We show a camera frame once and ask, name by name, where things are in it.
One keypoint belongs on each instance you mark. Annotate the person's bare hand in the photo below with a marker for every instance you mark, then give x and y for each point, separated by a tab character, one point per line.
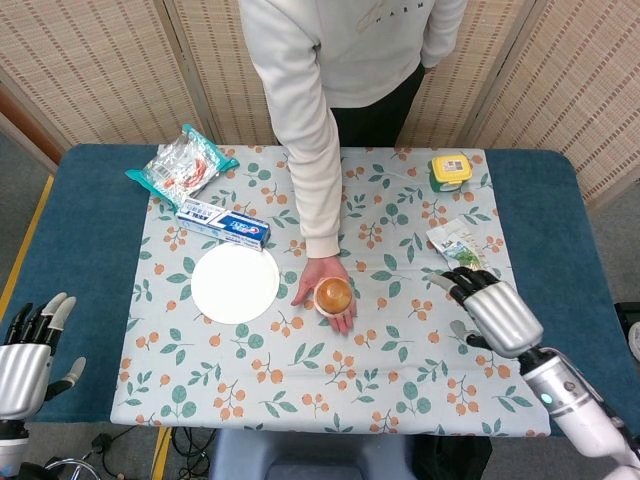
307	280

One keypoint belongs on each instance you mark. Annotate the robot left five-finger hand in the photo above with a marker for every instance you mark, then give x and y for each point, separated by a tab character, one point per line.
22	367

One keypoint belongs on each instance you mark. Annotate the robot right five-finger hand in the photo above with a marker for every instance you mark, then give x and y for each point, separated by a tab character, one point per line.
502	315

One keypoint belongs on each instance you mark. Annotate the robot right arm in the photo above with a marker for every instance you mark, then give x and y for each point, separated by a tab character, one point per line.
575	410

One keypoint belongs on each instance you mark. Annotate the person's white-sleeved forearm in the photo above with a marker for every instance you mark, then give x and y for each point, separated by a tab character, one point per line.
312	165

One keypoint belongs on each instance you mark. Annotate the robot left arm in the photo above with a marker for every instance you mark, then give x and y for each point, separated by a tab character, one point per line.
9	450

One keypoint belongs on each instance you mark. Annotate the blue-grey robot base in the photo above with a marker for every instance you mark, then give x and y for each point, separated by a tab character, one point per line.
310	455

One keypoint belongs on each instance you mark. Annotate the white paper plate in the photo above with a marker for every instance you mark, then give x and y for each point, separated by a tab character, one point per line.
235	284

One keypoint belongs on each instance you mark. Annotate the silver green snack bag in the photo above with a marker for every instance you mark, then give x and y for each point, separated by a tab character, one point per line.
457	245

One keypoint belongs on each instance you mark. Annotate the blue white toothpaste box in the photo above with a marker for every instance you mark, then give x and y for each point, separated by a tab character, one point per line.
225	226

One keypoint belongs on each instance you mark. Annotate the floral fruit-print tablecloth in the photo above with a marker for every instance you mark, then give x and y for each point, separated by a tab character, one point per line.
325	380

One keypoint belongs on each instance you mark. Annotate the black object beside table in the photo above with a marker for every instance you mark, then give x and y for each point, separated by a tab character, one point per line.
627	330

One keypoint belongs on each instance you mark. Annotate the blue table cover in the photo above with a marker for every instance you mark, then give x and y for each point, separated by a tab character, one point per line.
90	250

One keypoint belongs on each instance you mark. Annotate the black bag under table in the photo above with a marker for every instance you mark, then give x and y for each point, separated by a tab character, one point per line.
455	457

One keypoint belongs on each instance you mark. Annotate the yellow-lid green container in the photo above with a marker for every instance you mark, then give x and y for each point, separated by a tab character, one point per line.
451	172

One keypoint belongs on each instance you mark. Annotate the teal clear snack bag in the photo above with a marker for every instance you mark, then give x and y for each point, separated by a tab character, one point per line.
180	165

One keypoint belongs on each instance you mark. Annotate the person's torso in white sweater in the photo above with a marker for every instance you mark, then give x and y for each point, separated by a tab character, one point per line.
360	45

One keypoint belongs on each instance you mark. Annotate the woven folding screen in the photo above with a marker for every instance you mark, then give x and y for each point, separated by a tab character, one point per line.
100	65

